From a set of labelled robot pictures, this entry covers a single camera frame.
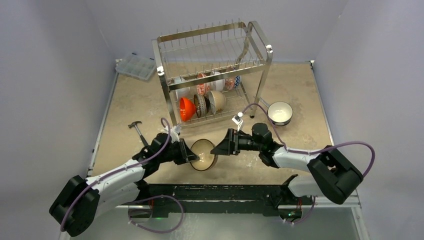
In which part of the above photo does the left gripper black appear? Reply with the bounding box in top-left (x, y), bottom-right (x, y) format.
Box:
top-left (158, 137), bottom-right (199, 165)

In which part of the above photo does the beige bowl brown rim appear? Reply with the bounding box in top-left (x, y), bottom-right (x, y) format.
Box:
top-left (190, 138), bottom-right (218, 172)

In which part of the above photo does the white bowl brown outside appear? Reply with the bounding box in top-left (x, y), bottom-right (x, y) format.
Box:
top-left (207, 90), bottom-right (227, 115)

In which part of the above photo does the beige bowl dark patterned outside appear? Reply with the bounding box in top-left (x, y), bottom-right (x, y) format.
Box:
top-left (193, 94), bottom-right (211, 118)

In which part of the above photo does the orange white floral bowl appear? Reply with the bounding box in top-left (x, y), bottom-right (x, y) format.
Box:
top-left (195, 82), bottom-right (211, 96)

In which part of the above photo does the orange diamond pattern bowl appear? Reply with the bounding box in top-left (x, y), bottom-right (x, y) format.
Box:
top-left (225, 75), bottom-right (242, 91)

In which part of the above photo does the stainless steel dish rack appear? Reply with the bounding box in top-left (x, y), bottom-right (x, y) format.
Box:
top-left (152, 20), bottom-right (273, 127)

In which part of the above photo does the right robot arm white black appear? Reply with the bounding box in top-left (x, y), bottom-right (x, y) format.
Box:
top-left (211, 123), bottom-right (364, 205)

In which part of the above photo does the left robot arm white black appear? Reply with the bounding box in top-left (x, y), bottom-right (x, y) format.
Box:
top-left (48, 133), bottom-right (199, 237)

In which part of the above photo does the white bowl teal outside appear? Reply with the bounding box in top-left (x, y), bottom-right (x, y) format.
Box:
top-left (267, 101), bottom-right (294, 126)

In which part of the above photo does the black hammer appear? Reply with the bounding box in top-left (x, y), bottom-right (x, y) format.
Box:
top-left (128, 120), bottom-right (149, 147)

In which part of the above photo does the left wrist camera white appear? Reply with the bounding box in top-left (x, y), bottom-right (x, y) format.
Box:
top-left (164, 124), bottom-right (182, 135)

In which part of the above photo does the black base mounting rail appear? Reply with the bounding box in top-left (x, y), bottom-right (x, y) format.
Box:
top-left (124, 183), bottom-right (313, 218)

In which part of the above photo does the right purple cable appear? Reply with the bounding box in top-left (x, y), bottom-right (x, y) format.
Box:
top-left (241, 103), bottom-right (377, 226)

